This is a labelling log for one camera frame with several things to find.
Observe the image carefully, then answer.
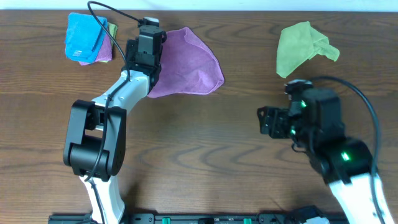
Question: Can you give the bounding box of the folded blue cloth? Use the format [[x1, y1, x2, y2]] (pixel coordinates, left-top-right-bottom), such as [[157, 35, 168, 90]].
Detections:
[[64, 12, 105, 63]]

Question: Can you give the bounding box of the folded pink cloth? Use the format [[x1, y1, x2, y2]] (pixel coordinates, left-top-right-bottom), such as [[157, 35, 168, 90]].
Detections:
[[94, 34, 113, 63]]

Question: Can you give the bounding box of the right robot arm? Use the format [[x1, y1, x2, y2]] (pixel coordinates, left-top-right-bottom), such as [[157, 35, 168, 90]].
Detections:
[[257, 78, 394, 223]]

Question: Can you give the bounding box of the purple microfiber cloth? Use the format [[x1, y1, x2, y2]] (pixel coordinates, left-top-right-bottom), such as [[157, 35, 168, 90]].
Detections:
[[148, 27, 224, 98]]

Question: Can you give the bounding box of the crumpled green cloth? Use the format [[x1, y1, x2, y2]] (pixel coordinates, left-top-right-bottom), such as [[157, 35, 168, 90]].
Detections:
[[276, 21, 340, 78]]

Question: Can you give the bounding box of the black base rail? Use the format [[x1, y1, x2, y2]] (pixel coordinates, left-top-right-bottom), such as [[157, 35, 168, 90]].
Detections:
[[48, 205, 352, 224]]

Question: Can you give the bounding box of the folded green cloth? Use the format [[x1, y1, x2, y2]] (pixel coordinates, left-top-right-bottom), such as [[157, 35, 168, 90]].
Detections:
[[108, 23, 118, 54]]

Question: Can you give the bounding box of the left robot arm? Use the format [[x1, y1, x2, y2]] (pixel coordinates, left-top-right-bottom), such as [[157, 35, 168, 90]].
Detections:
[[63, 25, 166, 223]]

